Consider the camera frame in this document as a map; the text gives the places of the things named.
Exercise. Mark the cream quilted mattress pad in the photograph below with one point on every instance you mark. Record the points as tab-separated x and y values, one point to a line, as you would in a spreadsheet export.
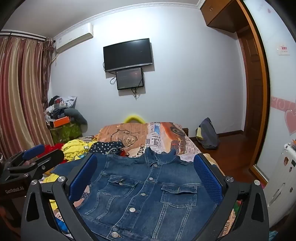
214	163

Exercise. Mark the bed with car print sheet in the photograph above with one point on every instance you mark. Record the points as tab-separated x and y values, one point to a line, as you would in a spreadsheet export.
138	136

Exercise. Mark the red garment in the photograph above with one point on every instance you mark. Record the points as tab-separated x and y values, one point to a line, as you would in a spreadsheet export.
52	147

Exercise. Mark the yellow curved object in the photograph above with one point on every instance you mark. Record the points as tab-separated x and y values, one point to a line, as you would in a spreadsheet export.
134	117

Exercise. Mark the yellow printed garment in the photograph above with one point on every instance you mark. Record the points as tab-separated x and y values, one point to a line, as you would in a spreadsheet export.
75	149

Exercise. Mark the grey bag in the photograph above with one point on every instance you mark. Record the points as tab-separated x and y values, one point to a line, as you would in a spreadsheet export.
209	134

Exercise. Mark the green patterned bag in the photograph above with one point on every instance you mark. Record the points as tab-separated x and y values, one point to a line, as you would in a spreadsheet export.
66	134

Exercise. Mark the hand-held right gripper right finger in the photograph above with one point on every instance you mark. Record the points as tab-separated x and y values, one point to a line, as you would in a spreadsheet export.
208	178

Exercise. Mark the pink heart wall sticker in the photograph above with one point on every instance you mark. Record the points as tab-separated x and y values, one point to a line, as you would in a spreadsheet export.
291	121

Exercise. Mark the striped pink curtain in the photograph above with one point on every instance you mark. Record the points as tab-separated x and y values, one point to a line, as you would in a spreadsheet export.
20	92

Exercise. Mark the small black wall monitor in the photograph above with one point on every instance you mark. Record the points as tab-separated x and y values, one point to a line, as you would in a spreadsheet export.
129	78

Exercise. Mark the white air conditioner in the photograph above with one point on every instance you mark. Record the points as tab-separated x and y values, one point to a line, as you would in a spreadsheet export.
74	38

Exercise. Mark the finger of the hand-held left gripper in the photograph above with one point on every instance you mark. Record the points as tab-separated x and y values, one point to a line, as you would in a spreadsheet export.
48	160
33	152

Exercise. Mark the black wall television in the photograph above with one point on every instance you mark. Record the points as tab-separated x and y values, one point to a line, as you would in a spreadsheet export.
128	55

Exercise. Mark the blue denim jacket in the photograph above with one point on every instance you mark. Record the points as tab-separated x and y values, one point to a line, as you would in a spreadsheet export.
143	185

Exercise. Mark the pile of mixed clutter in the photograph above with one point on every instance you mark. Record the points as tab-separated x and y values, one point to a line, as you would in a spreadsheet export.
56	106

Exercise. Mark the navy polka dot garment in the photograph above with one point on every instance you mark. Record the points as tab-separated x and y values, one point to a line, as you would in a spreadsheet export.
107	146

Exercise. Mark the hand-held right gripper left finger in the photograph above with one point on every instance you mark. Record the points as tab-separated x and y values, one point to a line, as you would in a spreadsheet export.
82	178

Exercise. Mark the brown wooden door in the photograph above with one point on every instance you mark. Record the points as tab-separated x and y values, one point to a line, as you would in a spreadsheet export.
252	92

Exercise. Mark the grey cushion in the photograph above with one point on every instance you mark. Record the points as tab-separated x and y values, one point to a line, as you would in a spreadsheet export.
78	115

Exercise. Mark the wooden overhead cabinet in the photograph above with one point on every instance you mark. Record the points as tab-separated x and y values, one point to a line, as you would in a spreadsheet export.
219	14

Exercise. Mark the wooden bed footboard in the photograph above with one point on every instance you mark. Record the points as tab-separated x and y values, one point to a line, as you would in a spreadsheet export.
185	132

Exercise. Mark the white appliance with stickers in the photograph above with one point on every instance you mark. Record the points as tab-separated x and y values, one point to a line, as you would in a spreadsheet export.
279	180

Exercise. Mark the orange box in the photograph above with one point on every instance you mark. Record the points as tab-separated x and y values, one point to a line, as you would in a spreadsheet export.
61	122

